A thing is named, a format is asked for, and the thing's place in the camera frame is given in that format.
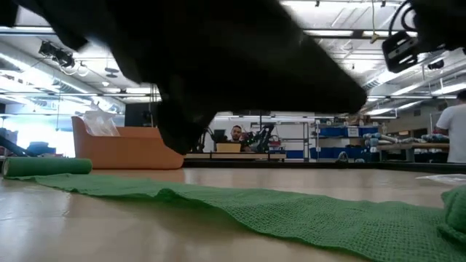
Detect black ceiling-mounted device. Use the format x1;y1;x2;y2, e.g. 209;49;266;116
38;40;76;69

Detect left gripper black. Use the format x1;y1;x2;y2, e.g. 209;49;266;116
90;0;367;154

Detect black aluminium table frame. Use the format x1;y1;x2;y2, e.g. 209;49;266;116
183;159;466;175

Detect wooden workbench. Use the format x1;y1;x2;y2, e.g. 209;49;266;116
376;142;451;163

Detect tan cardboard box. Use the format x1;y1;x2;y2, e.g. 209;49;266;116
216;142;242;154

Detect orange plastic bin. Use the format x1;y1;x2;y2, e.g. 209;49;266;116
71;116;186;170

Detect person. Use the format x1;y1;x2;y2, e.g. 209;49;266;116
229;124;252;153
435;90;466;164

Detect yellow hanging cord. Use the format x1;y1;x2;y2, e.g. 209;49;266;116
369;0;379;44

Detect shelf with blue bins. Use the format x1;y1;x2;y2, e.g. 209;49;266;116
309;122;382;163

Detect low wooden table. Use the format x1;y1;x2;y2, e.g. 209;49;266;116
184;151;288;162

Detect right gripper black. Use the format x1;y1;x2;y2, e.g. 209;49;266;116
413;0;466;52

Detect black camera cable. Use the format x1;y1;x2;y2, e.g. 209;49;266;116
387;0;416;37

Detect black monitor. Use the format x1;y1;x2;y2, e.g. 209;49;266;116
125;103;161;127

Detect grey blue fabric rolls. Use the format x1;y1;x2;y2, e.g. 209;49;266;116
363;132;449;146

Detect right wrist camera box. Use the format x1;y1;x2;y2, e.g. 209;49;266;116
381;30;420;74

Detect green elastic bandage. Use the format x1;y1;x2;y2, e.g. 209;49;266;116
1;156;466;262

